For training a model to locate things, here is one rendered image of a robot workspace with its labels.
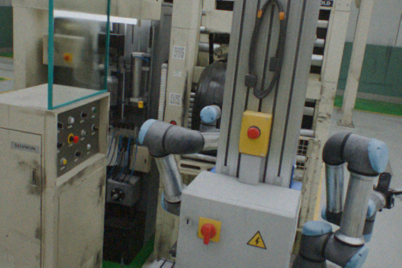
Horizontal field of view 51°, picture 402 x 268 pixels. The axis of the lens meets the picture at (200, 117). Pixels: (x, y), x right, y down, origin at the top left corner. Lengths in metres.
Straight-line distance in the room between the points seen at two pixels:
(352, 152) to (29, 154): 1.41
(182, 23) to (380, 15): 9.51
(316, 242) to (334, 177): 0.27
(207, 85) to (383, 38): 9.62
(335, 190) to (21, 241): 1.51
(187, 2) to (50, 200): 1.33
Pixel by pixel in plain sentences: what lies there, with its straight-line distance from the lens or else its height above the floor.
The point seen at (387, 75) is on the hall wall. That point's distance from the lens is 11.79.
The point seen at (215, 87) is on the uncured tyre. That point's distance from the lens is 2.39.
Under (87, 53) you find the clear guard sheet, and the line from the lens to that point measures 2.22.
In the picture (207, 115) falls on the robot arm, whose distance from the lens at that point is 1.99.
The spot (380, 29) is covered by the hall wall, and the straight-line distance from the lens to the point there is 11.77.
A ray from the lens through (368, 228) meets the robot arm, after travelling 1.93.
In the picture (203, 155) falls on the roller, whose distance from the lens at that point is 2.58.
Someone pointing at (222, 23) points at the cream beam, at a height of 1.70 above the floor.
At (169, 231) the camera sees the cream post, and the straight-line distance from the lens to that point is 2.93.
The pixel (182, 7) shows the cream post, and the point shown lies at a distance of 2.57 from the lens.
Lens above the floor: 1.75
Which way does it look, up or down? 14 degrees down
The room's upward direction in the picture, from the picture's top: 6 degrees clockwise
